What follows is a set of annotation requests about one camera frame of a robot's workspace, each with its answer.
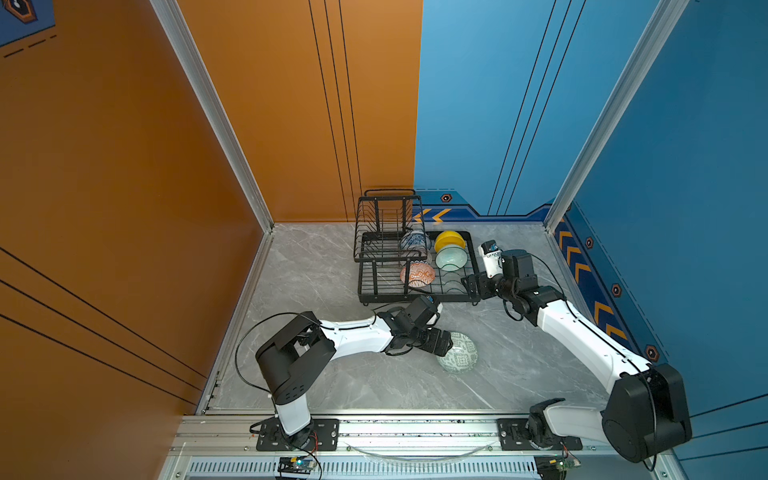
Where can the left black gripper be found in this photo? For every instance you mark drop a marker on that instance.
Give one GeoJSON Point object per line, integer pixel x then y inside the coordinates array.
{"type": "Point", "coordinates": [434, 347]}

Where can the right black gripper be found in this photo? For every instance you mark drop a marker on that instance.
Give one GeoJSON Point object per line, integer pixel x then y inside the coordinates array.
{"type": "Point", "coordinates": [470, 285]}

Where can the green patterned white bowl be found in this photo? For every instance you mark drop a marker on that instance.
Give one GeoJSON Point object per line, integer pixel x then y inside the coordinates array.
{"type": "Point", "coordinates": [462, 357]}

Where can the light green bowl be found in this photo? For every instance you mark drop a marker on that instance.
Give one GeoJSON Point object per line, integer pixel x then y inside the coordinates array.
{"type": "Point", "coordinates": [451, 258]}

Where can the yellow bowl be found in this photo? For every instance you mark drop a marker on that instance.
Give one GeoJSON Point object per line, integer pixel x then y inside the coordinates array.
{"type": "Point", "coordinates": [449, 238]}

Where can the blue white floral bowl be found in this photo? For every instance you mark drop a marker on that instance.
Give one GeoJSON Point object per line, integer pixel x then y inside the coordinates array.
{"type": "Point", "coordinates": [415, 243]}

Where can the orange patterned bowl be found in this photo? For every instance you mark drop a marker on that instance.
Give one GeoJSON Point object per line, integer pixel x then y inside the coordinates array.
{"type": "Point", "coordinates": [417, 274]}

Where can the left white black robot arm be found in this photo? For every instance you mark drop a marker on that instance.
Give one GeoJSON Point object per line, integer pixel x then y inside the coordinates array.
{"type": "Point", "coordinates": [293, 358]}

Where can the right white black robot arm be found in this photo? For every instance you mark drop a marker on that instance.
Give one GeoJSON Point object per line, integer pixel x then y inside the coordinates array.
{"type": "Point", "coordinates": [647, 410]}

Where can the right green circuit board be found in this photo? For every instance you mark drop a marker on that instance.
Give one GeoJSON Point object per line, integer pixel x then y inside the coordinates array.
{"type": "Point", "coordinates": [555, 468]}

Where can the green circuit board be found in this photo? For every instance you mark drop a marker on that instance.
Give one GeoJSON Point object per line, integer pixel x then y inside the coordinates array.
{"type": "Point", "coordinates": [297, 467]}
{"type": "Point", "coordinates": [555, 468]}

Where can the left green circuit board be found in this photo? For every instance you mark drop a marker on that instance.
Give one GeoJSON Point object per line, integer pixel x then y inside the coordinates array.
{"type": "Point", "coordinates": [297, 467]}

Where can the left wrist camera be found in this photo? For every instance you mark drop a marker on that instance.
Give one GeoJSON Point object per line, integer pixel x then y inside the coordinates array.
{"type": "Point", "coordinates": [434, 307]}

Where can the black wire dish rack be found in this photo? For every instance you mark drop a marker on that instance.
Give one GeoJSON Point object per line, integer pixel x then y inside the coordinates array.
{"type": "Point", "coordinates": [400, 258]}

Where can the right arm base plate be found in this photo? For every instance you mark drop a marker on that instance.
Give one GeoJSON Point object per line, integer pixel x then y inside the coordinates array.
{"type": "Point", "coordinates": [518, 434]}

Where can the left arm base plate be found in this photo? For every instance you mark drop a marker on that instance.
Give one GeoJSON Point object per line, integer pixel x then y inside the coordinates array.
{"type": "Point", "coordinates": [318, 435]}

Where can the aluminium front rail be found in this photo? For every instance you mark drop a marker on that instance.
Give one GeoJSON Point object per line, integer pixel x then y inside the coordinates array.
{"type": "Point", "coordinates": [393, 445]}

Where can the right aluminium corner post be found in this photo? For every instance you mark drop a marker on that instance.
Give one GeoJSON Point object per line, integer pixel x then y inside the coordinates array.
{"type": "Point", "coordinates": [652, 40]}

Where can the aluminium corner post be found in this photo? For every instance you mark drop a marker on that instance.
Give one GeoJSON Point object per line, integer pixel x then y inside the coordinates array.
{"type": "Point", "coordinates": [174, 25]}
{"type": "Point", "coordinates": [652, 40]}

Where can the left aluminium corner post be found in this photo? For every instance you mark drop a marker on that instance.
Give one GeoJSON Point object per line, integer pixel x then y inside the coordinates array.
{"type": "Point", "coordinates": [174, 25]}

